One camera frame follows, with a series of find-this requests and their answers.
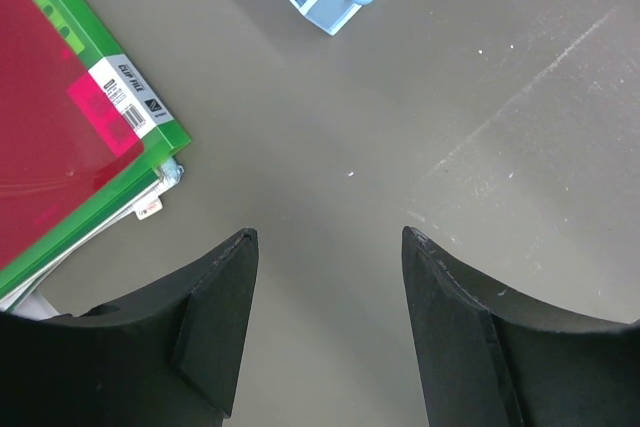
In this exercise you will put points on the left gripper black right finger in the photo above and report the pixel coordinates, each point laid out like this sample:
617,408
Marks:
490,355

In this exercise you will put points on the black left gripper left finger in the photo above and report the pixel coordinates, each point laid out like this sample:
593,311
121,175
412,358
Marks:
167,354

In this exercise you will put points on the green ring binder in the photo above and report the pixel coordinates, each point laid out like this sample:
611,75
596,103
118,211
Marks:
135,190

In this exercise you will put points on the red ring binder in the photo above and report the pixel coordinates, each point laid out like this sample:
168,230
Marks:
62,140

